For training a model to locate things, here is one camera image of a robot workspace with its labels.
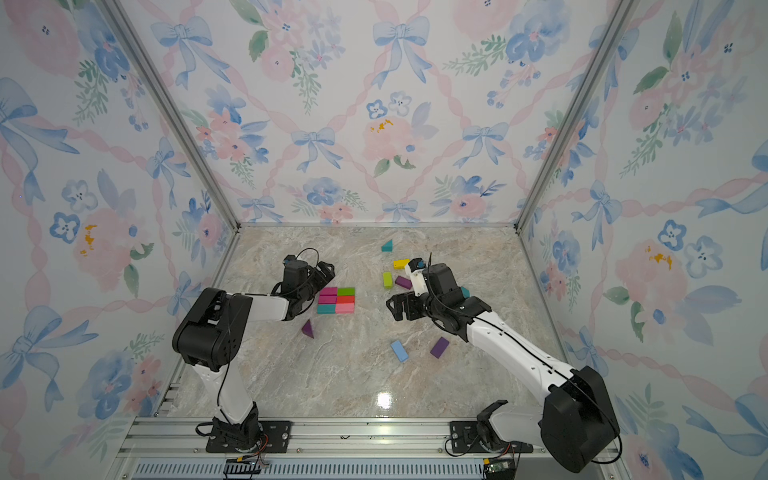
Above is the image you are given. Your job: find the teal rectangular block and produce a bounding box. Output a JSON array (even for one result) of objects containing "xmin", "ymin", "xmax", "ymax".
[{"xmin": 316, "ymin": 304, "xmax": 337, "ymax": 315}]

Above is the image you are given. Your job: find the purple triangular block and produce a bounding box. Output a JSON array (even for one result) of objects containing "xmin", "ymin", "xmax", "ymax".
[{"xmin": 301, "ymin": 319, "xmax": 314, "ymax": 339}]

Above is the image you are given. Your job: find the light pink rectangular block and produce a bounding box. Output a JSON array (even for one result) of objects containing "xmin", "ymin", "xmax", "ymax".
[{"xmin": 336, "ymin": 304, "xmax": 355, "ymax": 314}]

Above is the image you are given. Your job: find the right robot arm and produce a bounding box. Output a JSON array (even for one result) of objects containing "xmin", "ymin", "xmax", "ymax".
[{"xmin": 386, "ymin": 258, "xmax": 621, "ymax": 473}]

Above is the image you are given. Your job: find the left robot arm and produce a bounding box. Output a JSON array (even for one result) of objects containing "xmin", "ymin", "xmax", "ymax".
[{"xmin": 172, "ymin": 255, "xmax": 335, "ymax": 452}]

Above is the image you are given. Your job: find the dark purple small block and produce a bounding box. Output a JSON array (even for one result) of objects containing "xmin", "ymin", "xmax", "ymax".
[{"xmin": 394, "ymin": 275, "xmax": 413, "ymax": 290}]

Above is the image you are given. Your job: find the light blue rectangular block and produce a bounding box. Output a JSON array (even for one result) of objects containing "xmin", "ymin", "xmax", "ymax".
[{"xmin": 391, "ymin": 340, "xmax": 409, "ymax": 363}]

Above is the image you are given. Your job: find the purple rectangular block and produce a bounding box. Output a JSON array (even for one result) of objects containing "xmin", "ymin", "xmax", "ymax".
[{"xmin": 430, "ymin": 337, "xmax": 450, "ymax": 359}]

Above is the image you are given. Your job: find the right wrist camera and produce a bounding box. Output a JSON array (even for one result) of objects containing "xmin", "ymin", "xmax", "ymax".
[{"xmin": 405, "ymin": 258, "xmax": 428, "ymax": 296}]

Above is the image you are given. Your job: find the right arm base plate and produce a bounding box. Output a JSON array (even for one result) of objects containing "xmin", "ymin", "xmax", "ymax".
[{"xmin": 444, "ymin": 420, "xmax": 534, "ymax": 458}]

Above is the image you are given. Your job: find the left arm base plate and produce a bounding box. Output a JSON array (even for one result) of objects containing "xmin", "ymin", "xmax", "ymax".
[{"xmin": 205, "ymin": 420, "xmax": 293, "ymax": 455}]

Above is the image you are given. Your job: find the left corner aluminium post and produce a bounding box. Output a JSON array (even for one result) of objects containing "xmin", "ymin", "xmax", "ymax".
[{"xmin": 96, "ymin": 0, "xmax": 241, "ymax": 233}]

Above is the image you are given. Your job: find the corner aluminium post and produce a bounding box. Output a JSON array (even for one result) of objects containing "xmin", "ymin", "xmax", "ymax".
[
  {"xmin": 96, "ymin": 0, "xmax": 241, "ymax": 233},
  {"xmin": 515, "ymin": 0, "xmax": 636, "ymax": 236}
]

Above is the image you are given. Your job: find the aluminium front rail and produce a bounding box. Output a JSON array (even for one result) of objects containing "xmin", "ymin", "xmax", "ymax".
[{"xmin": 113, "ymin": 416, "xmax": 622, "ymax": 480}]

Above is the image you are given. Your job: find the right corner aluminium post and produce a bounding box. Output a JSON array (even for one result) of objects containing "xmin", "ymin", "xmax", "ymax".
[{"xmin": 515, "ymin": 0, "xmax": 636, "ymax": 236}]

